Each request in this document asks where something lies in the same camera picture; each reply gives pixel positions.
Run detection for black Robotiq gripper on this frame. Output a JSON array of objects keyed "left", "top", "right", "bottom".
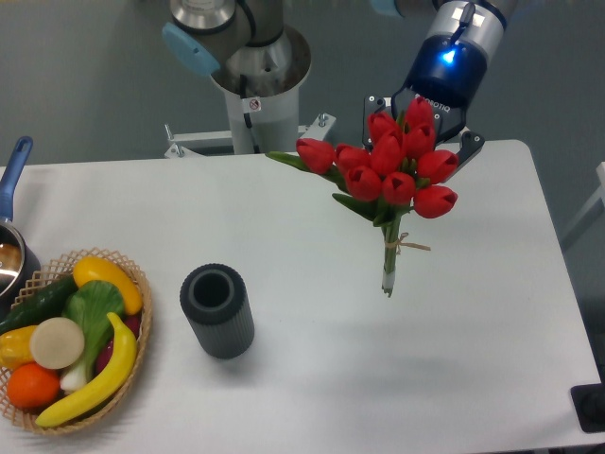
[{"left": 361, "top": 35, "right": 489, "bottom": 171}]

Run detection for red tulip bouquet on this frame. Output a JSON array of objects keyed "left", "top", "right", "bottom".
[{"left": 266, "top": 96, "right": 458, "bottom": 295}]

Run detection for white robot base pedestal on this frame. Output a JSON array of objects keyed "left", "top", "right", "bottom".
[{"left": 164, "top": 87, "right": 337, "bottom": 159}]

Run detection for dark grey ribbed vase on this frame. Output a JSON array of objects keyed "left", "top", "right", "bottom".
[{"left": 180, "top": 263, "right": 255, "bottom": 359}]

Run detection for yellow banana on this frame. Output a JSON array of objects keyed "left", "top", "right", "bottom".
[{"left": 35, "top": 312, "right": 137, "bottom": 428}]

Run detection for yellow bell pepper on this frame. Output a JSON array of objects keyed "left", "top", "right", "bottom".
[{"left": 1, "top": 325, "right": 37, "bottom": 370}]

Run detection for black device at table edge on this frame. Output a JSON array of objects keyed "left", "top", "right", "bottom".
[{"left": 570, "top": 383, "right": 604, "bottom": 433}]

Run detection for green bok choy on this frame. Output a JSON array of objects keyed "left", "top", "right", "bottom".
[{"left": 60, "top": 280, "right": 125, "bottom": 394}]

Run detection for white frame at right edge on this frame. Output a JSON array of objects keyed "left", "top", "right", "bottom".
[{"left": 560, "top": 162, "right": 604, "bottom": 253}]

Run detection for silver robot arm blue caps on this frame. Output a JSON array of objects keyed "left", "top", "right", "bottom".
[{"left": 162, "top": 0, "right": 517, "bottom": 164}]

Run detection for dark green cucumber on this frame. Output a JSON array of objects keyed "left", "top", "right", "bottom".
[{"left": 1, "top": 275, "right": 78, "bottom": 334}]

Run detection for beige round disc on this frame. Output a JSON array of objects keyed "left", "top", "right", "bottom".
[{"left": 29, "top": 317, "right": 84, "bottom": 370}]

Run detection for orange fruit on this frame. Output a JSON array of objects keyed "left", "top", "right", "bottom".
[{"left": 7, "top": 362, "right": 60, "bottom": 409}]

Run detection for dark red vegetable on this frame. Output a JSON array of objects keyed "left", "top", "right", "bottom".
[{"left": 95, "top": 314, "right": 141, "bottom": 375}]

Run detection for woven wicker basket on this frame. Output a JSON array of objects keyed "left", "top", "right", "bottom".
[{"left": 1, "top": 247, "right": 152, "bottom": 436}]

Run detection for blue handled saucepan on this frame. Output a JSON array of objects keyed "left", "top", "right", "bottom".
[{"left": 1, "top": 136, "right": 41, "bottom": 317}]

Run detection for yellow squash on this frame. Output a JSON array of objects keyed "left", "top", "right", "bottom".
[{"left": 72, "top": 255, "right": 143, "bottom": 316}]

